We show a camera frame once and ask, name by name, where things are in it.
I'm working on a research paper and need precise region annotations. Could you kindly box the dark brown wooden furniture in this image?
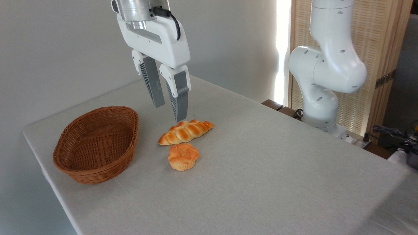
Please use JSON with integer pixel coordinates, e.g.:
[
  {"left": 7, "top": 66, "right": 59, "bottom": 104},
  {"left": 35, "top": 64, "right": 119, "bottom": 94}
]
[{"left": 261, "top": 99, "right": 304, "bottom": 120}]

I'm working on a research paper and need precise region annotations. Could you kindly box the black screen hinge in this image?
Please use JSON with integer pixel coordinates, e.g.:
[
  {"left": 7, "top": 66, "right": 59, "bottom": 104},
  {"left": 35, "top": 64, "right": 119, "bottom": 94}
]
[{"left": 375, "top": 70, "right": 396, "bottom": 89}]

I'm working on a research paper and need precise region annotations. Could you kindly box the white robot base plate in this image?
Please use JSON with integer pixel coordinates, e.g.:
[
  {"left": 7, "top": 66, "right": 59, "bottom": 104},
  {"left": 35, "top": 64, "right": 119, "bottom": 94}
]
[{"left": 322, "top": 123, "right": 355, "bottom": 144}]

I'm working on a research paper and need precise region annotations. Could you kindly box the wooden folding screen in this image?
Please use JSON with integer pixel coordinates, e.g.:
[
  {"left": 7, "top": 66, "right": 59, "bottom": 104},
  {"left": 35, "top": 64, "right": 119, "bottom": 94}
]
[{"left": 289, "top": 0, "right": 413, "bottom": 137}]

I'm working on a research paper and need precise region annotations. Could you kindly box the grey tablecloth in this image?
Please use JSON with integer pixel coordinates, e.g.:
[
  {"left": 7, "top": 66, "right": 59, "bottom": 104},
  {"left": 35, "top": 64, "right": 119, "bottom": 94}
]
[{"left": 22, "top": 74, "right": 418, "bottom": 235}]

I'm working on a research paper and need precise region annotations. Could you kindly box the brown wicker basket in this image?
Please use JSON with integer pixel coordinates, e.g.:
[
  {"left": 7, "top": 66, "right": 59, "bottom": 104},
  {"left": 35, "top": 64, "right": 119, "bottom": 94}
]
[{"left": 52, "top": 106, "right": 139, "bottom": 185}]

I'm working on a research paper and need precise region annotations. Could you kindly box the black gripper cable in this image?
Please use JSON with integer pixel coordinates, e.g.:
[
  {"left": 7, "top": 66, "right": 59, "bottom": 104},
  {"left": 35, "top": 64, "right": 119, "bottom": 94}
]
[{"left": 152, "top": 7, "right": 181, "bottom": 41}]

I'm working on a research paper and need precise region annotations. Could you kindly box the black cable bundle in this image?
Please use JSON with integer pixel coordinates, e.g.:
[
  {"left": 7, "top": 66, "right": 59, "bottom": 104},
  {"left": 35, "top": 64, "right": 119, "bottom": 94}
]
[{"left": 371, "top": 121, "right": 418, "bottom": 154}]

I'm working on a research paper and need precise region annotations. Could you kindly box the braided bread loaf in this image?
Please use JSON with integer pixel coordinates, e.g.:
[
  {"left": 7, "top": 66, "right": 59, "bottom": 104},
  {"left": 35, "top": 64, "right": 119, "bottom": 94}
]
[{"left": 158, "top": 119, "right": 215, "bottom": 146}]

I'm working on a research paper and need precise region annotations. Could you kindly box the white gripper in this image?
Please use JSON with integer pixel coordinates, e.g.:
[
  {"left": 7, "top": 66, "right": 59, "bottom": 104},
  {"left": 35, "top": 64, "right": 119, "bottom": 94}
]
[{"left": 116, "top": 14, "right": 192, "bottom": 123}]

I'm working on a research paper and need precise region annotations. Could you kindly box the round muffin-shaped bread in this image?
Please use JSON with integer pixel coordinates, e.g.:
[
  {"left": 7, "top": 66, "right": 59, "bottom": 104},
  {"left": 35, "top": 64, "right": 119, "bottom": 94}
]
[{"left": 168, "top": 143, "right": 200, "bottom": 171}]

